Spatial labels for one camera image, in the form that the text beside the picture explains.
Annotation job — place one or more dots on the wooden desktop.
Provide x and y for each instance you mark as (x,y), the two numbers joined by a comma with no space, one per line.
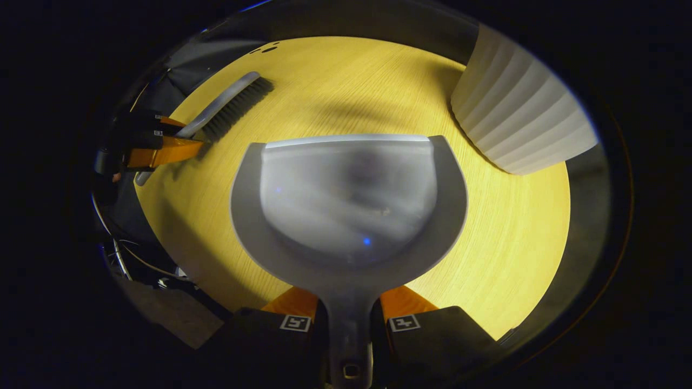
(513,232)

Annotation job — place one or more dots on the small grey broom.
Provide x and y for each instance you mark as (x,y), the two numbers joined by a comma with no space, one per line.
(230,105)

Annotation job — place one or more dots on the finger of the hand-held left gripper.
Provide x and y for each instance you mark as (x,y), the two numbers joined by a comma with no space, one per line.
(143,124)
(162,152)

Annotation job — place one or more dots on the white ribbed garbage bin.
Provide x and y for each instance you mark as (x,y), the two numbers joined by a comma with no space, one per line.
(519,119)

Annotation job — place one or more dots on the grey dustpan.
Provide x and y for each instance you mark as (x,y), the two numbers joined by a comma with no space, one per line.
(346,216)

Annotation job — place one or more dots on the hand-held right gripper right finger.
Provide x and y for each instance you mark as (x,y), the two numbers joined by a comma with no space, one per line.
(438,346)

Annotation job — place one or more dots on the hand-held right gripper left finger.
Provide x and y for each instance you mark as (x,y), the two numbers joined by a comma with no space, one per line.
(259,346)

